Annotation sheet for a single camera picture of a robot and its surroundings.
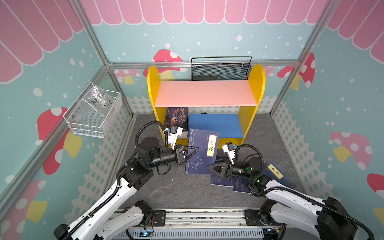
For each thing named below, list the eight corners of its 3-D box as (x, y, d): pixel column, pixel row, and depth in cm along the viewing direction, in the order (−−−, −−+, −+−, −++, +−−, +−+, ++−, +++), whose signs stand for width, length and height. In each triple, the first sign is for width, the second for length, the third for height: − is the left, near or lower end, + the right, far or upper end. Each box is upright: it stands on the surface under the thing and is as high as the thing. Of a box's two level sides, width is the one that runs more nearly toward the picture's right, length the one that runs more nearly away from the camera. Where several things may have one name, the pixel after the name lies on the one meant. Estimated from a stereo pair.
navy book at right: (284, 195, 83) (287, 193, 81) (259, 168, 94) (260, 165, 91) (293, 187, 86) (297, 185, 83) (267, 162, 96) (269, 159, 94)
